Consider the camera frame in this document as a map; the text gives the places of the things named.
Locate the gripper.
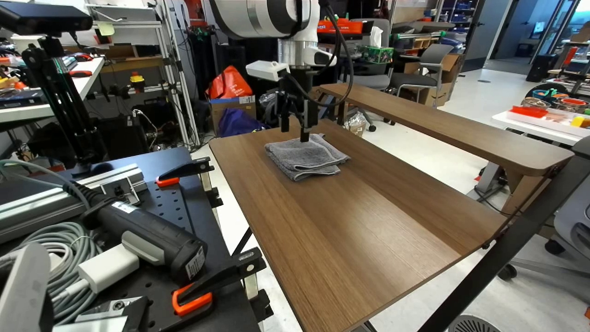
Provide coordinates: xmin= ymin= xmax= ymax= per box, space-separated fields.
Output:
xmin=277 ymin=67 xmax=319 ymax=143

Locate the grey towel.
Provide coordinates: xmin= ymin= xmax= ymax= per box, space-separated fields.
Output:
xmin=264 ymin=133 xmax=351 ymax=182

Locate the blue bag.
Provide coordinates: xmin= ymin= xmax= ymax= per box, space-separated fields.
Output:
xmin=217 ymin=108 xmax=271 ymax=138

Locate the cardboard box with label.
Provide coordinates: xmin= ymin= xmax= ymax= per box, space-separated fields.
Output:
xmin=209 ymin=95 xmax=257 ymax=135

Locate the red bag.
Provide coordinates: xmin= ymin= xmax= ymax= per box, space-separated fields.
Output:
xmin=206 ymin=65 xmax=254 ymax=100

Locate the tissue box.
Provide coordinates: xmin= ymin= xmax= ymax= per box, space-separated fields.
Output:
xmin=359 ymin=26 xmax=395 ymax=64

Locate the black and orange clamp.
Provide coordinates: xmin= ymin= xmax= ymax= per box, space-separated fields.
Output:
xmin=155 ymin=157 xmax=215 ymax=188
xmin=171 ymin=247 xmax=268 ymax=318

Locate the metal shelf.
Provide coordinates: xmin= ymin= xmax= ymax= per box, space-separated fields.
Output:
xmin=84 ymin=0 xmax=201 ymax=148

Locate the long wooden table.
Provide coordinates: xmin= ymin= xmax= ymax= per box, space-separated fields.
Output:
xmin=317 ymin=83 xmax=575 ymax=215

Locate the large cardboard box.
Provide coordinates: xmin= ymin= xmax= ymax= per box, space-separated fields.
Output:
xmin=404 ymin=54 xmax=464 ymax=107

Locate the black handheld device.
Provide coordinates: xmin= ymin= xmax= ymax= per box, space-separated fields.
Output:
xmin=64 ymin=182 xmax=208 ymax=283

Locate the orange tray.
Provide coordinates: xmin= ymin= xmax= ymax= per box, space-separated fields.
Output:
xmin=510 ymin=105 xmax=549 ymax=119

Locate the white power adapter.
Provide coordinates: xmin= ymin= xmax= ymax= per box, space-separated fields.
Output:
xmin=77 ymin=243 xmax=140 ymax=294

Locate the white table with toys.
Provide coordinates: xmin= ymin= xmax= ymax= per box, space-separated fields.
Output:
xmin=491 ymin=95 xmax=590 ymax=147

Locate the white table with clutter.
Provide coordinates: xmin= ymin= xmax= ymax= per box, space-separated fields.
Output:
xmin=0 ymin=41 xmax=106 ymax=124

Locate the light grey office chair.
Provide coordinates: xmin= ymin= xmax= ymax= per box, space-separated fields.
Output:
xmin=497 ymin=136 xmax=590 ymax=306

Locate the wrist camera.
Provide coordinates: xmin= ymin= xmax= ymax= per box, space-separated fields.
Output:
xmin=246 ymin=60 xmax=290 ymax=82

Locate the camera on mount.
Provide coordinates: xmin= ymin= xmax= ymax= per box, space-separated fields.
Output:
xmin=0 ymin=0 xmax=107 ymax=173

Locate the aluminium rail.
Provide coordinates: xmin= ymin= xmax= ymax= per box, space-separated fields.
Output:
xmin=0 ymin=163 xmax=148 ymax=243

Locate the coil of grey cable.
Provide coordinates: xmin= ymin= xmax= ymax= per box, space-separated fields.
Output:
xmin=0 ymin=221 xmax=103 ymax=325

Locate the metal bracket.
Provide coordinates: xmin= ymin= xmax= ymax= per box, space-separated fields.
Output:
xmin=74 ymin=295 xmax=149 ymax=332

